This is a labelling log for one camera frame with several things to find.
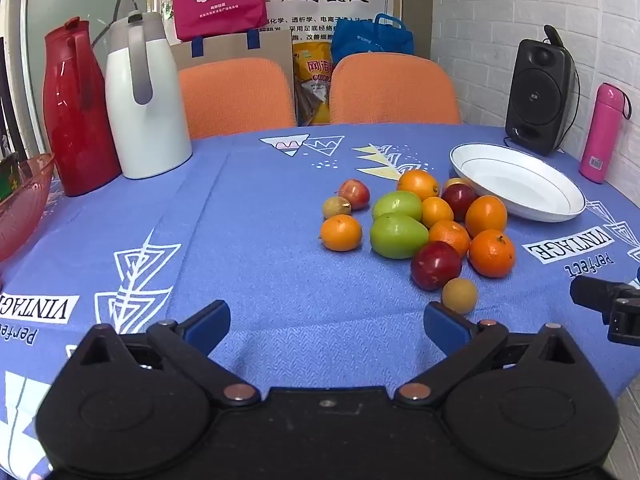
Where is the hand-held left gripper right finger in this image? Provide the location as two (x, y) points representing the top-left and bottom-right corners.
(394, 301), (583, 408)

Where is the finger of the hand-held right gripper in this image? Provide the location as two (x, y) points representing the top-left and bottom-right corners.
(570, 276), (640, 347)

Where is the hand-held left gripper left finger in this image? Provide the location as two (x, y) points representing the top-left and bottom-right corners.
(65, 300), (261, 408)

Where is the round brown fruit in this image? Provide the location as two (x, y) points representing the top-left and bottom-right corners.
(442, 278), (479, 315)

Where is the large red plum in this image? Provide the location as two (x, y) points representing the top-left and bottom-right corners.
(411, 241), (463, 291)

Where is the green mango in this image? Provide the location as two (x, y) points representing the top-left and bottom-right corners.
(370, 212), (431, 260)
(371, 191), (425, 222)

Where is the dark red plum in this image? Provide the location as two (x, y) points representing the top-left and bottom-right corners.
(441, 184), (477, 222)

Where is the white plate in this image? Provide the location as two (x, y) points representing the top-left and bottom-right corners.
(449, 143), (587, 223)

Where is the large orange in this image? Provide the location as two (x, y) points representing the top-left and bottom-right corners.
(397, 170), (441, 202)

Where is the small red apple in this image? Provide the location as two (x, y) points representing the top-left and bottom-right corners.
(338, 179), (371, 211)

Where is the brown passion fruit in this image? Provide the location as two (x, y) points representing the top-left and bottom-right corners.
(322, 196), (351, 221)

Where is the blue printed tablecloth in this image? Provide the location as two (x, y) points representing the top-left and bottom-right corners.
(0, 122), (640, 480)

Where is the pink bottle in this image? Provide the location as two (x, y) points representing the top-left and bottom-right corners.
(580, 82), (632, 184)

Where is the white thermos jug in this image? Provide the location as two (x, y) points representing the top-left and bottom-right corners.
(105, 10), (193, 180)

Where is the black speaker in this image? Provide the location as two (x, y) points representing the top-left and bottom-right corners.
(505, 25), (578, 157)

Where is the orange chair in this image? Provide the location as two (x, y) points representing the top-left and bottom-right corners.
(177, 58), (297, 141)
(329, 53), (462, 126)

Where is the green packet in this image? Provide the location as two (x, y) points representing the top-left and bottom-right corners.
(0, 155), (23, 201)

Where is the red thermos jug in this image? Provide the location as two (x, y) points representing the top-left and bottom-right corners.
(42, 17), (121, 197)

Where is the brown paper bag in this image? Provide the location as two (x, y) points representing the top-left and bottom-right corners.
(169, 29), (297, 81)

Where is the yellow snack bag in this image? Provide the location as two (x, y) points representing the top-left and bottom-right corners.
(292, 40), (335, 126)

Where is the blue plastic bag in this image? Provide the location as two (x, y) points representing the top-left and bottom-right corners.
(331, 12), (415, 66)

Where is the magenta tote bag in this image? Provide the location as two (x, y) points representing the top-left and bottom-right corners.
(170, 0), (268, 43)

